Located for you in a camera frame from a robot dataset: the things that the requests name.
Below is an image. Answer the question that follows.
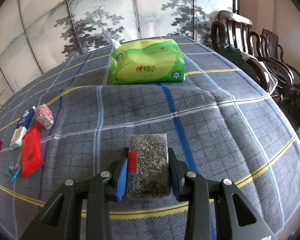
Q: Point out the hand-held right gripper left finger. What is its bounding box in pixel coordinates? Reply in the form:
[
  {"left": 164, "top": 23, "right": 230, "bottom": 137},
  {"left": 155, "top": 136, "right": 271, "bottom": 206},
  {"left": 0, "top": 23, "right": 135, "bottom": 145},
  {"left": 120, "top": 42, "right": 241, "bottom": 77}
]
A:
[{"left": 19, "top": 147, "right": 129, "bottom": 240}]

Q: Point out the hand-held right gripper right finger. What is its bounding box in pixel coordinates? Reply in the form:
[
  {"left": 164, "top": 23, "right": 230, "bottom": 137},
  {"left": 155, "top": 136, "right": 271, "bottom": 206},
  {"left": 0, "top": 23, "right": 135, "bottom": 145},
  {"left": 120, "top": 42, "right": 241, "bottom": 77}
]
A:
[{"left": 167, "top": 147, "right": 278, "bottom": 240}]

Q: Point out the dark garment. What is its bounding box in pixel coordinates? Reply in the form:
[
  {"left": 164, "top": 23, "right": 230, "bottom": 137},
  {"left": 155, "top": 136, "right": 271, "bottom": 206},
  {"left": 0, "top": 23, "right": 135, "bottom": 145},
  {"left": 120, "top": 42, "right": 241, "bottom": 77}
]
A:
[{"left": 219, "top": 44, "right": 278, "bottom": 95}]

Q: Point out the dark blue cracker packet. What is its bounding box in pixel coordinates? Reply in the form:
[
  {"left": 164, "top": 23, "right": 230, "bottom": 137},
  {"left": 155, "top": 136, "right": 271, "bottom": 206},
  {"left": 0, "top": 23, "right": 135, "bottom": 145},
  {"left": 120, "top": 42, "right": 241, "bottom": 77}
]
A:
[{"left": 9, "top": 106, "right": 37, "bottom": 150}]

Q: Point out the green tissue pack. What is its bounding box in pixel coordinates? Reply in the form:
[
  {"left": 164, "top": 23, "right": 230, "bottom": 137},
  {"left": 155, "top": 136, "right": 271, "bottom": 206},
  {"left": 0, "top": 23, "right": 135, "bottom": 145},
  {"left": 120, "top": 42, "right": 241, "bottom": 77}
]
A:
[{"left": 109, "top": 39, "right": 185, "bottom": 85}]

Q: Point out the grey seed bar packet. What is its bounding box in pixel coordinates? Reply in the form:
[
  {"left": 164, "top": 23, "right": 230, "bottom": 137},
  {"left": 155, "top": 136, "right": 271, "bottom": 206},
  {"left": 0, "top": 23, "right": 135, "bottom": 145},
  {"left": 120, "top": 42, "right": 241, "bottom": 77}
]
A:
[{"left": 125, "top": 134, "right": 172, "bottom": 198}]

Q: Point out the dark wooden armchair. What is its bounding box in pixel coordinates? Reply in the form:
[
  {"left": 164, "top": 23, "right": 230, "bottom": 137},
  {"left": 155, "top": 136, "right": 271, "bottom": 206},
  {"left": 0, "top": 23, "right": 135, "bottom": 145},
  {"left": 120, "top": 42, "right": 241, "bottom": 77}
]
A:
[
  {"left": 251, "top": 28, "right": 300, "bottom": 95},
  {"left": 211, "top": 10, "right": 284, "bottom": 103}
]

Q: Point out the red snack packet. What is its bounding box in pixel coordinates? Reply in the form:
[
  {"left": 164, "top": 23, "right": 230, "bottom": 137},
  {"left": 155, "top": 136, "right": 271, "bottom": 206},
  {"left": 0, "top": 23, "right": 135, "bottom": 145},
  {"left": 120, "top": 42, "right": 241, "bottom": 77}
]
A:
[{"left": 20, "top": 124, "right": 45, "bottom": 180}]

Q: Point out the pink snack packet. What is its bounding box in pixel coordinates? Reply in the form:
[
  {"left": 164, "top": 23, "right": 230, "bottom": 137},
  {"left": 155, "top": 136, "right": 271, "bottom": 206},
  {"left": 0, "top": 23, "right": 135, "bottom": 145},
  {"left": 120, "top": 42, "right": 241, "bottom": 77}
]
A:
[{"left": 36, "top": 104, "right": 55, "bottom": 130}]

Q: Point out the painted folding screen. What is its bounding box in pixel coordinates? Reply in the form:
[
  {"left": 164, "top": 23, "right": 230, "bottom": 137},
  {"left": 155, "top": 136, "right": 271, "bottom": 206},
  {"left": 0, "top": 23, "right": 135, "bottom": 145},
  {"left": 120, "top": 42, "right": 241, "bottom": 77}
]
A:
[{"left": 0, "top": 0, "right": 237, "bottom": 93}]

